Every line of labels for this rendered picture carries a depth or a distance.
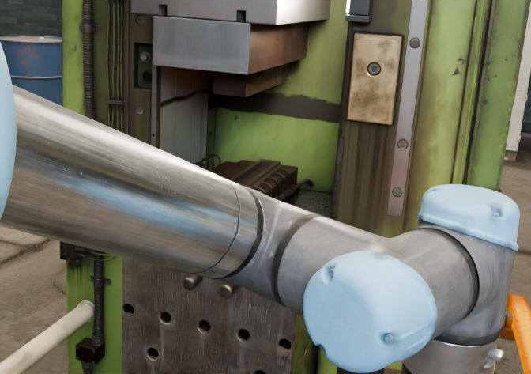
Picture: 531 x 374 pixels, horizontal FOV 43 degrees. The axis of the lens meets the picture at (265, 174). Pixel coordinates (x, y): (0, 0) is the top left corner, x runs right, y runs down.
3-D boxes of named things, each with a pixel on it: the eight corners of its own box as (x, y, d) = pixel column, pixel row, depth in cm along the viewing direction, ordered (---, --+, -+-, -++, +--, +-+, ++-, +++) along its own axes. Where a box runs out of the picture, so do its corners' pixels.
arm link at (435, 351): (427, 293, 60) (520, 323, 55) (420, 339, 61) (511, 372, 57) (390, 323, 54) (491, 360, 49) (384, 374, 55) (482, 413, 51)
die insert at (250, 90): (246, 97, 138) (247, 68, 136) (212, 93, 140) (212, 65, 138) (288, 81, 165) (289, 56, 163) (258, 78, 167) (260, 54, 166)
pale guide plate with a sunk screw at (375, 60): (390, 125, 131) (401, 37, 127) (345, 119, 134) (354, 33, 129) (392, 123, 133) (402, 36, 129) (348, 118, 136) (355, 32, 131)
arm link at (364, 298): (256, 334, 48) (348, 291, 56) (387, 405, 41) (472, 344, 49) (262, 231, 46) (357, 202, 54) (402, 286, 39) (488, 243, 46)
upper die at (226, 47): (248, 75, 126) (250, 23, 123) (152, 65, 131) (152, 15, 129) (306, 57, 164) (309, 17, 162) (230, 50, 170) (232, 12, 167)
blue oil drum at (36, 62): (42, 151, 555) (39, 43, 531) (-14, 141, 575) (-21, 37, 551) (84, 138, 609) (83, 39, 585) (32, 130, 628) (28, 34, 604)
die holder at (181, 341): (283, 475, 138) (299, 275, 126) (120, 428, 149) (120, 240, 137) (341, 346, 189) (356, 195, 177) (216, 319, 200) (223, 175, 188)
